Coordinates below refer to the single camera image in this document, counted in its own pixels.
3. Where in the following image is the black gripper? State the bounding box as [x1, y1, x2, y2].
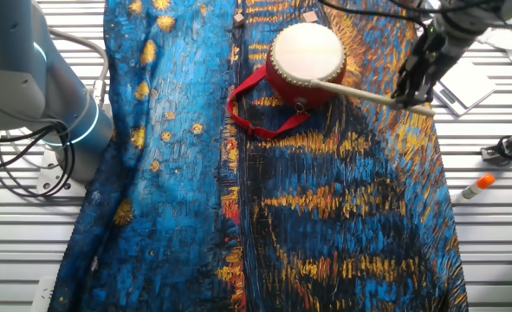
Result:
[392, 23, 450, 109]

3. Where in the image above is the pale wooden drumstick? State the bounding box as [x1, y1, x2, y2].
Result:
[309, 79, 436, 118]

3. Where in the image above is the red drum with white skin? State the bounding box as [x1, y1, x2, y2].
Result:
[265, 22, 347, 110]

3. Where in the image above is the white digital scale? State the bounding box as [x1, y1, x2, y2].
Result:
[428, 60, 498, 117]

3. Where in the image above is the glue stick with orange cap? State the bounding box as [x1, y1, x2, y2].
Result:
[452, 172, 497, 205]

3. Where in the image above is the blue starry night painted cloth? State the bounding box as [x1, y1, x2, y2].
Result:
[47, 0, 470, 312]

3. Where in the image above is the white power strip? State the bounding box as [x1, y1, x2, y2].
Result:
[29, 276, 57, 312]

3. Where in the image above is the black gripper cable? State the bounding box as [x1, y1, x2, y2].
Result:
[318, 0, 428, 25]

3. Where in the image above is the metal bracket clamp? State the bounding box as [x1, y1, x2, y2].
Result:
[480, 132, 512, 166]

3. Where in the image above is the black looped cable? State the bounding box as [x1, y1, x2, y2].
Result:
[496, 134, 512, 161]

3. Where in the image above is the red drum strap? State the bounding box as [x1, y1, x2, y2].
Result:
[227, 63, 312, 140]

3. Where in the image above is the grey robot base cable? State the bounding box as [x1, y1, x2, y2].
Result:
[49, 28, 110, 107]

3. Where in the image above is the black cable bundle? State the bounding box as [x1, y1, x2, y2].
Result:
[0, 123, 75, 200]

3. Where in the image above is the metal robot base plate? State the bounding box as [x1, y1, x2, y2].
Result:
[36, 149, 87, 198]

